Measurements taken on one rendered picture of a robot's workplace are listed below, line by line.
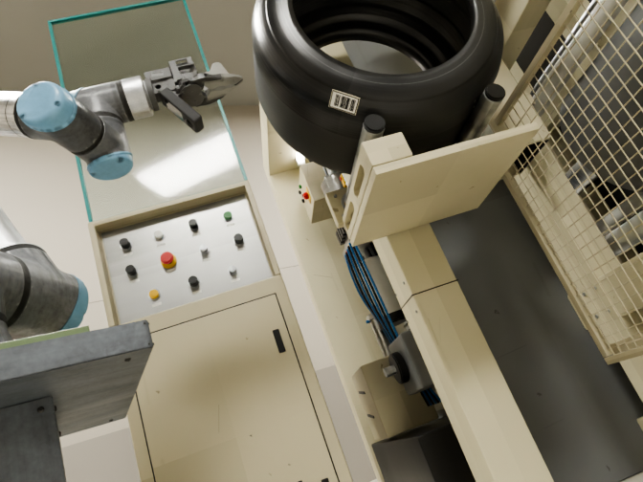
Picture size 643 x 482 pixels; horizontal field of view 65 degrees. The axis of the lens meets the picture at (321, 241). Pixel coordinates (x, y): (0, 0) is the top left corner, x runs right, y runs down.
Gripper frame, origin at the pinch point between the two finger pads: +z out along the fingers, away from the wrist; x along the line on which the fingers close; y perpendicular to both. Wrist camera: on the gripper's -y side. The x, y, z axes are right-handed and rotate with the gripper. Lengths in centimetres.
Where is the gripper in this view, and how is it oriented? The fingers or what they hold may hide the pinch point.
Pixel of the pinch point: (237, 82)
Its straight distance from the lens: 123.7
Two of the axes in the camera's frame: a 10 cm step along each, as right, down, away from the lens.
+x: -0.7, 4.0, 9.1
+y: -3.4, -8.7, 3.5
